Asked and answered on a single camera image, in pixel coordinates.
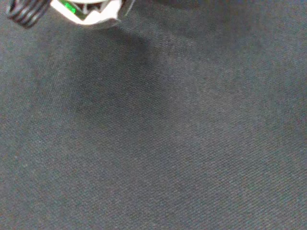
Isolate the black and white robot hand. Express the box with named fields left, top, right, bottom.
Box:
left=6, top=0, right=135, bottom=28

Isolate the black cloth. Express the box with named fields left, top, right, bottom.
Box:
left=0, top=0, right=307, bottom=230

